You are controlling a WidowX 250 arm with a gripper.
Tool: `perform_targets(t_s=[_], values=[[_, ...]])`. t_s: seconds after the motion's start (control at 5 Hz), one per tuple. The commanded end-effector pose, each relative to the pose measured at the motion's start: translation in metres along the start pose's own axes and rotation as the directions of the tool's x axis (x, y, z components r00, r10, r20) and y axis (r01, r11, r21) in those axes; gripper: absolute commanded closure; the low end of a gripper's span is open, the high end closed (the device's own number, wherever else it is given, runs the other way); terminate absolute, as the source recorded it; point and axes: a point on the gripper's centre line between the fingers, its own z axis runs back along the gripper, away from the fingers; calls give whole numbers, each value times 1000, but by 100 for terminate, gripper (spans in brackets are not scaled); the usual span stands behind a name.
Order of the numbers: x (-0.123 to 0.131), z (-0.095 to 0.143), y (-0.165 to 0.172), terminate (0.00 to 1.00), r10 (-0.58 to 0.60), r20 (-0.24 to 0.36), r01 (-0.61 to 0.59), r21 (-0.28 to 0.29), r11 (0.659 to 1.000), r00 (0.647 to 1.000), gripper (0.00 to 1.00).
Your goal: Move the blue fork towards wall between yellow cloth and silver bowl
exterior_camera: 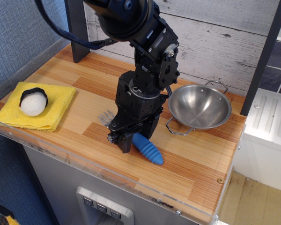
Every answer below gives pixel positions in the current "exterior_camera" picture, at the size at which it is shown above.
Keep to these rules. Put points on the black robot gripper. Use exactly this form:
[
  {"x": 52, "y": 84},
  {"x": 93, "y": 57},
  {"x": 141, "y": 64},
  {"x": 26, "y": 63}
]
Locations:
[{"x": 135, "y": 114}]

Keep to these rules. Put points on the blue handled metal fork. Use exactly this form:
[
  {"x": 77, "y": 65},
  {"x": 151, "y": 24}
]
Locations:
[{"x": 144, "y": 145}]

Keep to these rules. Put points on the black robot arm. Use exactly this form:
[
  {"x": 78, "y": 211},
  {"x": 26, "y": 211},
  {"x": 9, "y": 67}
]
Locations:
[{"x": 155, "y": 43}]

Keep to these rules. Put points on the yellow folded towel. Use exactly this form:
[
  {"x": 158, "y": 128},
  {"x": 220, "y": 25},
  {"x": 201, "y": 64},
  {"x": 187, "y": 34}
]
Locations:
[{"x": 59, "y": 98}]

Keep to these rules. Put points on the clear acrylic front guard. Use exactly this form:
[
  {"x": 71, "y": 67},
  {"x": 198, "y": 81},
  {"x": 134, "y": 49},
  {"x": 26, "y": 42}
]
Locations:
[{"x": 190, "y": 182}]

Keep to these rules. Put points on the grey dispenser button panel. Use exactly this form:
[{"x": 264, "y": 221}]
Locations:
[{"x": 99, "y": 210}]

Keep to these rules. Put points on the steel toy fridge cabinet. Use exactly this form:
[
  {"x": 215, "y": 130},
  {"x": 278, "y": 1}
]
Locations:
[{"x": 60, "y": 173}]

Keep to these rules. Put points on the white and black rice ball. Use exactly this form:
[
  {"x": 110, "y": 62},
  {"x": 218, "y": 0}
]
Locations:
[{"x": 33, "y": 101}]

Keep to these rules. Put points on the white ribbed appliance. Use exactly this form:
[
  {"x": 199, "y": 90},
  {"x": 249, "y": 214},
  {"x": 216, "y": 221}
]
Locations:
[{"x": 259, "y": 153}]

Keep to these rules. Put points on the yellow and black object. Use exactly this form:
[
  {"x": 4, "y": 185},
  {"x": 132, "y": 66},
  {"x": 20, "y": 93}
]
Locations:
[{"x": 8, "y": 220}]

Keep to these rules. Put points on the steel bowl with wire handles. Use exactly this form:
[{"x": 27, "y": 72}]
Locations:
[{"x": 199, "y": 106}]

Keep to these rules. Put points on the dark grey right post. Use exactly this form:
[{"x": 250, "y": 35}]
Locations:
[{"x": 262, "y": 63}]

